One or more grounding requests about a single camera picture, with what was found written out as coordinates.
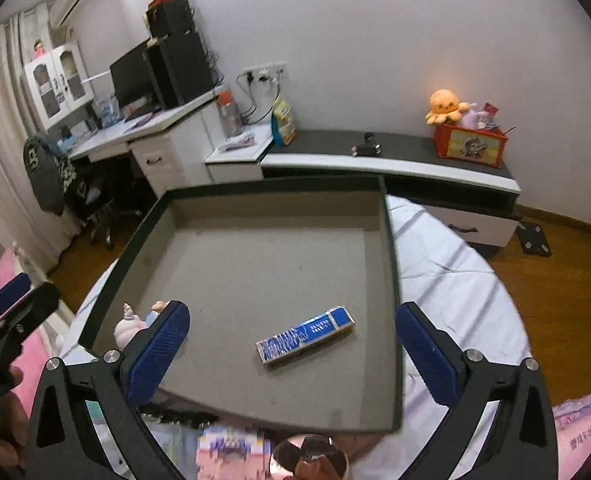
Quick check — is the white desk with drawers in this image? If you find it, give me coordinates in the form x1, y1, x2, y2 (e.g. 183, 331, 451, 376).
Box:
70, 87, 225, 196

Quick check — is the person right hand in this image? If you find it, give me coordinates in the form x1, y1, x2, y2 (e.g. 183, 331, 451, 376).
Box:
294, 455, 340, 480

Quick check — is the striped white tablecloth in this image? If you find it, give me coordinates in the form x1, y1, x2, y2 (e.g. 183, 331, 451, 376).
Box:
61, 196, 530, 479

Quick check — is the pink black storage box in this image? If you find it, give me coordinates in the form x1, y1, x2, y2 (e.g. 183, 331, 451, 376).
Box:
79, 176, 403, 434

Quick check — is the beige curtain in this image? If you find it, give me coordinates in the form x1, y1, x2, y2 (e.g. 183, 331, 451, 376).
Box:
0, 2, 80, 272

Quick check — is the pink doll on cabinet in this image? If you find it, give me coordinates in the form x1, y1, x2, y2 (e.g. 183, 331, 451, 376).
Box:
33, 39, 46, 60

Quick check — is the white wall cabinet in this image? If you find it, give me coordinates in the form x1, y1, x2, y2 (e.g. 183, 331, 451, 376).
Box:
23, 41, 94, 130

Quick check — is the person left hand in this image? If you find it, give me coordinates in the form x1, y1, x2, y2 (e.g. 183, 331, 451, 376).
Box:
0, 365, 29, 479

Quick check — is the wall power outlet strip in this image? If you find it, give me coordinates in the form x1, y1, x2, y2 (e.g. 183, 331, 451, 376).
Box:
241, 62, 287, 82

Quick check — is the pink flower block model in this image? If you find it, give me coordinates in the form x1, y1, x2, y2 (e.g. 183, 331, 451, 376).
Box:
196, 426, 271, 480

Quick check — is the black bathroom scale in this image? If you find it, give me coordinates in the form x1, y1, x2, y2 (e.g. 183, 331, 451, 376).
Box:
516, 220, 551, 257

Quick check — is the black computer tower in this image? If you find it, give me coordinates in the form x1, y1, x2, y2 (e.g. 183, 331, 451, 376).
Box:
145, 32, 215, 110

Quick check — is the pink baby figurine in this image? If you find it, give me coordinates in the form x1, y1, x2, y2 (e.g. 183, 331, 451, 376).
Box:
113, 301, 169, 350

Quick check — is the yellow snack bag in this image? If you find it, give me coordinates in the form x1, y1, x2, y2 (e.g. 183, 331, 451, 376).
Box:
271, 96, 297, 146

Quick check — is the black flower hair clip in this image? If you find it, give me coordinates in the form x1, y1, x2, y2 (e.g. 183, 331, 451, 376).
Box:
137, 403, 220, 430

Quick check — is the black computer monitor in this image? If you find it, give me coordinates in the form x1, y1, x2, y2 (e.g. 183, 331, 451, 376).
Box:
110, 41, 161, 119

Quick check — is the dark hanging jacket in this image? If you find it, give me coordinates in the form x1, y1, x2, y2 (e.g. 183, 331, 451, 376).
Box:
23, 136, 85, 218

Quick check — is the black speaker box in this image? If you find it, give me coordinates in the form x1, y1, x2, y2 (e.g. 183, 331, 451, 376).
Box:
146, 0, 195, 38

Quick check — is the orange octopus plush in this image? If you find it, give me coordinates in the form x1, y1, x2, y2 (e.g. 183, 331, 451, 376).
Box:
425, 89, 470, 126

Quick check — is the blue rectangular pack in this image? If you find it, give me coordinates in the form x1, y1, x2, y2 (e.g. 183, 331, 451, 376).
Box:
256, 306, 356, 366

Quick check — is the orange capped bottle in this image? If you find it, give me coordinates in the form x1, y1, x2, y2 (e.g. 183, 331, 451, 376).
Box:
218, 89, 242, 138

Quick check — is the black white tv stand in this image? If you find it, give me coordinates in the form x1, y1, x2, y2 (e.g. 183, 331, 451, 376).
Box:
206, 127, 521, 252

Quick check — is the black office chair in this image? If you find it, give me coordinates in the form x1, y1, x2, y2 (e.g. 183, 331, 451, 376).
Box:
64, 168, 133, 249

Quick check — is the red toy box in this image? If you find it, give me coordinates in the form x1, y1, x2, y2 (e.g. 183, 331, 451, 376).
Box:
433, 124, 508, 168

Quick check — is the rose gold round tin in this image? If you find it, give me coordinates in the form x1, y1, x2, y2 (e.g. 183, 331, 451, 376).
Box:
270, 434, 350, 479

